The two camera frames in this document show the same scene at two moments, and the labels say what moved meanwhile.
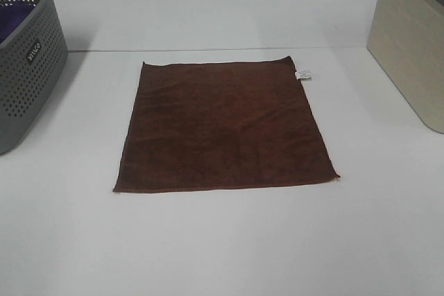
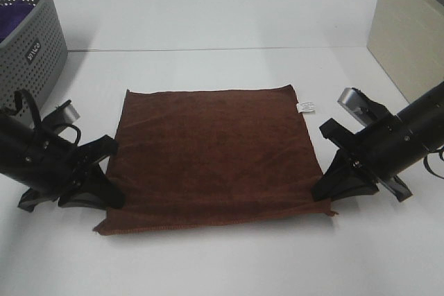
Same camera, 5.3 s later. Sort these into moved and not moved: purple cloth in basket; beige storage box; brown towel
Moved: brown towel
Not moved: purple cloth in basket; beige storage box
